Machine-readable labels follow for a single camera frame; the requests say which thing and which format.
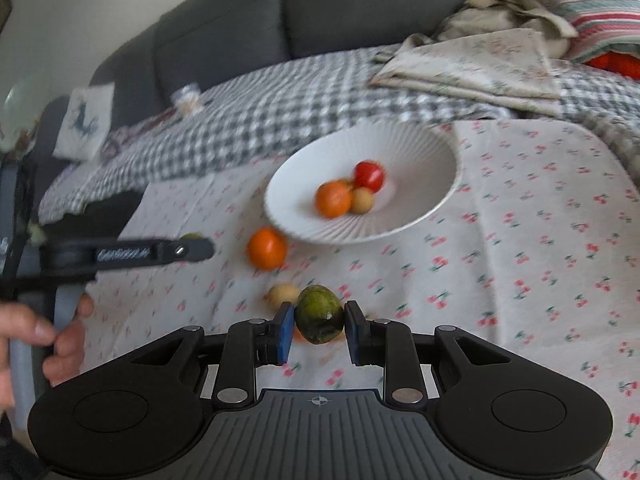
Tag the small tan longan fruit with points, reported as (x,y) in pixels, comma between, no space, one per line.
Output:
(363,200)

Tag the beige crumpled cloth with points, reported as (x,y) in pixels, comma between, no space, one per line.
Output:
(484,16)

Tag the grey checkered blanket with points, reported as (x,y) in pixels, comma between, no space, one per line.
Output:
(273,111)

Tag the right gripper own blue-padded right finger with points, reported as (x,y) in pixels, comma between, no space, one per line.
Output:
(389,345)

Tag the small yellow-tan fruit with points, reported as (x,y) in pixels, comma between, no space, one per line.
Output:
(281,293)

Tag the folded floral cloth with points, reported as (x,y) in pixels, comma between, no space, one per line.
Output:
(510,68)

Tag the cherry print tablecloth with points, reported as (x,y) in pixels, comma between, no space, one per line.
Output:
(537,250)

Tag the person's left hand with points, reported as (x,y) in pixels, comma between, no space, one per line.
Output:
(21,323)

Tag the red tomato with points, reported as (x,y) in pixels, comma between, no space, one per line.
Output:
(369,174)

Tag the red plush item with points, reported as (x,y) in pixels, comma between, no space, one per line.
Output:
(623,64)

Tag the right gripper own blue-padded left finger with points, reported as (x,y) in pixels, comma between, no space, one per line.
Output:
(249,345)

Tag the clear plastic bag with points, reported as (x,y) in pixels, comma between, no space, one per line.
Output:
(188,100)

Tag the green mango-like fruit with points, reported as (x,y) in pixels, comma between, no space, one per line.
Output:
(319,314)

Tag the dark grey sofa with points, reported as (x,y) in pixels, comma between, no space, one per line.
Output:
(212,41)

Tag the white ribbed bowl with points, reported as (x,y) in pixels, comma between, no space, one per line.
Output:
(422,168)

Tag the orange mandarin in bowl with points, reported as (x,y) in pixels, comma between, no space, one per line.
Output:
(333,199)

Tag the orange mandarin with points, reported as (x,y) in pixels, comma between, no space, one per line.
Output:
(267,249)
(333,199)

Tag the striped colourful pillow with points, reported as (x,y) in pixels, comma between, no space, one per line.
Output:
(602,26)

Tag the white deer print cushion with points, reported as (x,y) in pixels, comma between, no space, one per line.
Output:
(86,123)

